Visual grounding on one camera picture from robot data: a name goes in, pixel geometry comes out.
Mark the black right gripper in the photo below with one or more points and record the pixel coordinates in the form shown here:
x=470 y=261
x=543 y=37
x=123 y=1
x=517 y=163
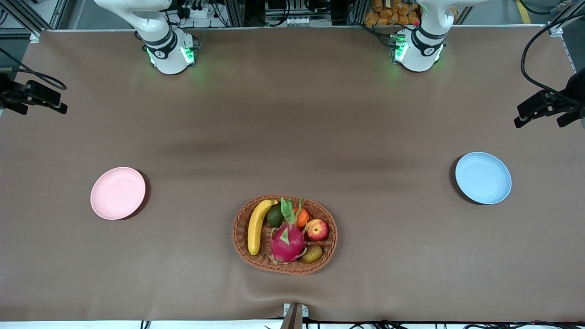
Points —
x=5 y=87

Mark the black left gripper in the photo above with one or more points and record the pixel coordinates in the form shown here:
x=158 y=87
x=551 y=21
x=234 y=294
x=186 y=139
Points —
x=575 y=87

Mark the yellow banana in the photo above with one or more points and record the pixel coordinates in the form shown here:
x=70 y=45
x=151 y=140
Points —
x=256 y=224

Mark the red yellow apple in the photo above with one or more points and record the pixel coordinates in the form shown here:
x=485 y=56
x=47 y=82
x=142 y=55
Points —
x=317 y=230

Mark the blue round plate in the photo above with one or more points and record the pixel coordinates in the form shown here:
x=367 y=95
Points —
x=483 y=178

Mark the pink round plate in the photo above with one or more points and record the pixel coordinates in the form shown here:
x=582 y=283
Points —
x=118 y=193

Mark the pile of orange buns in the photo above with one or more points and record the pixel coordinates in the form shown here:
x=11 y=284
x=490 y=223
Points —
x=388 y=16

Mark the white power strip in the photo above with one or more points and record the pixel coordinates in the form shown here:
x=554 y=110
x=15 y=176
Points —
x=201 y=13

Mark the brown table mat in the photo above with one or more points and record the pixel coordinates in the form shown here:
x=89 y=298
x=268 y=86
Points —
x=292 y=114

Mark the dark green avocado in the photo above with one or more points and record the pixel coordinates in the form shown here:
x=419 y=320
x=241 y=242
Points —
x=274 y=216

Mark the brown wicker basket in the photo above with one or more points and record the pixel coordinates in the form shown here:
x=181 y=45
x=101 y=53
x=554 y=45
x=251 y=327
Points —
x=324 y=256

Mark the grey control box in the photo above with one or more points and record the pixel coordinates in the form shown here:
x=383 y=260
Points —
x=297 y=20

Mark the orange fruit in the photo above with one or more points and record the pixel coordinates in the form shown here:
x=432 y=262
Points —
x=302 y=218

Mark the magenta dragon fruit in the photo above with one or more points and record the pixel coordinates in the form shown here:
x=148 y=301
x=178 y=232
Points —
x=287 y=244

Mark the aluminium frame profile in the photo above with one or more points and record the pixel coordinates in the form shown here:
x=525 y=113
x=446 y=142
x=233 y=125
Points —
x=560 y=29
x=23 y=16

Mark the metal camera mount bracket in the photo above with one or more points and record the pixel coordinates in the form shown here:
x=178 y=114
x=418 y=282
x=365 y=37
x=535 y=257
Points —
x=295 y=317

